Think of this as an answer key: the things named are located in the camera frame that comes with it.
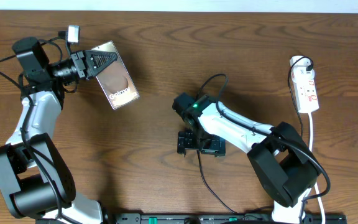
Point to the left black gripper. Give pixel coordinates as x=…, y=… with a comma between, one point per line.
x=87, y=62

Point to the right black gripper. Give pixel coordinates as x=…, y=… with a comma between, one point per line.
x=216, y=147

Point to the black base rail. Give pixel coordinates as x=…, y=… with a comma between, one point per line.
x=135, y=218

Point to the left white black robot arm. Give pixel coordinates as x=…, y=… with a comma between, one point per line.
x=35, y=181

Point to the Galaxy S25 Ultra smartphone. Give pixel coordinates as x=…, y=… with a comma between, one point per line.
x=115, y=80

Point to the white power strip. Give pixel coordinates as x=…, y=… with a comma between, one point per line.
x=302, y=75

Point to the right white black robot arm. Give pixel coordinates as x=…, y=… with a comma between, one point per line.
x=283, y=163

